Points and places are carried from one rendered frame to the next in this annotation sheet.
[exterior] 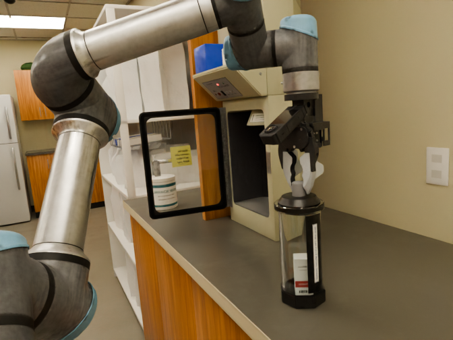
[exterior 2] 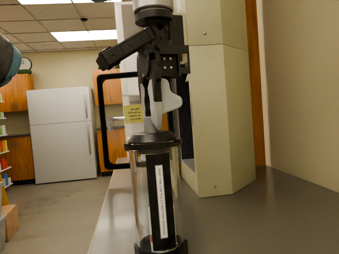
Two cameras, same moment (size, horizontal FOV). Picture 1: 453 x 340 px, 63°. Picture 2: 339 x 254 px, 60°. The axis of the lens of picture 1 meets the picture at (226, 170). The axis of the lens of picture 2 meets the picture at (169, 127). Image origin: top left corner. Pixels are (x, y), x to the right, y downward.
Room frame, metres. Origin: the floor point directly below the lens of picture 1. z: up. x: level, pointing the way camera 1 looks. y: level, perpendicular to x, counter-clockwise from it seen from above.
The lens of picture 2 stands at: (0.27, -0.36, 1.22)
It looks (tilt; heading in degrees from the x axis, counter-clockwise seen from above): 3 degrees down; 19
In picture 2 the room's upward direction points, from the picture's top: 4 degrees counter-clockwise
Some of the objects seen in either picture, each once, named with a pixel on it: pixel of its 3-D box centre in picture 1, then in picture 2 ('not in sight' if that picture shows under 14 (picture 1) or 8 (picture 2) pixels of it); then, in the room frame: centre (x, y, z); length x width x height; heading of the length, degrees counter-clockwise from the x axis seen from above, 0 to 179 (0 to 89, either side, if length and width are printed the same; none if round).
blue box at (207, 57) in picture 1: (212, 59); not in sight; (1.35, 0.02, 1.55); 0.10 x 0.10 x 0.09; 26
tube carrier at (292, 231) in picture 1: (300, 248); (157, 195); (0.78, -0.15, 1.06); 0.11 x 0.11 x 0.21
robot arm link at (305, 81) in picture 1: (299, 83); (152, 4); (0.80, -0.17, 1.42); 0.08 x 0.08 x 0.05
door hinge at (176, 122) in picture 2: (226, 158); (175, 117); (1.42, 0.00, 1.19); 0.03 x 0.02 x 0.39; 26
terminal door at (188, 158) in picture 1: (185, 162); (136, 120); (1.38, 0.15, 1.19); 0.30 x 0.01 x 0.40; 106
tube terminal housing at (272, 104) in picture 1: (274, 120); (214, 77); (1.34, -0.19, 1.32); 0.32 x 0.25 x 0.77; 26
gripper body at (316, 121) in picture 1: (304, 122); (160, 48); (0.80, -0.18, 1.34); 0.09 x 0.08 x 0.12; 131
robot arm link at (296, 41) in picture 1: (297, 45); not in sight; (0.79, -0.17, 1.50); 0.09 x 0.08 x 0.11; 75
